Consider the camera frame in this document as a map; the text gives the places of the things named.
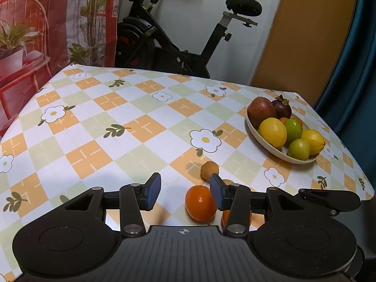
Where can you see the red apple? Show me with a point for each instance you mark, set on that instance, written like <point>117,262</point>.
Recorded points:
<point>261,111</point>

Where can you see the brown longan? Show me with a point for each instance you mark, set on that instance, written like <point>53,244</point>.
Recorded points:
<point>209,170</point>
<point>228,181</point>

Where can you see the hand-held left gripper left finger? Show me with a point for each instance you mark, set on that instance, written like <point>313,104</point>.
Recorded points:
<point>152,191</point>

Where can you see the green jujube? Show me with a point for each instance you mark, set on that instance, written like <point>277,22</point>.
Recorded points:
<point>293,129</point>
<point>299,149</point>

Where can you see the wooden door panel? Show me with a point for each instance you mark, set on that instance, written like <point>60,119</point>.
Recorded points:
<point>308,35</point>

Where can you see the beige plate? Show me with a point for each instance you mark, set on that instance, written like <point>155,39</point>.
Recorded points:
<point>293,160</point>

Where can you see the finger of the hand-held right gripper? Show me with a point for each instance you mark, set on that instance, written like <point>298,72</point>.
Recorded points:
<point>343,201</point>

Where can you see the checked floral tablecloth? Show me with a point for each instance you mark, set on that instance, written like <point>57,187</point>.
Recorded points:
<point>117,117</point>

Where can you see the dark purple mangosteen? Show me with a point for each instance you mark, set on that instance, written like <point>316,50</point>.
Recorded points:
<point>281,107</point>

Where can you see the yellow lemon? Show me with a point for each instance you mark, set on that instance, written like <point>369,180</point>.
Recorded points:
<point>314,141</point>
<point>273,132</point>

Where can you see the red printed backdrop cloth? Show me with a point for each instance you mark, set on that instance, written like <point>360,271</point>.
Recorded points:
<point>44,35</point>

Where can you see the teal curtain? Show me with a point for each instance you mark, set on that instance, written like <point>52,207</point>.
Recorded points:
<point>361,79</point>

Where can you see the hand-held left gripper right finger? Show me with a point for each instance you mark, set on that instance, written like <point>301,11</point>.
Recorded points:
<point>216,194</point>

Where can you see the black exercise bike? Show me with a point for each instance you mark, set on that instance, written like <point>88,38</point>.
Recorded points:
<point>164,53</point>

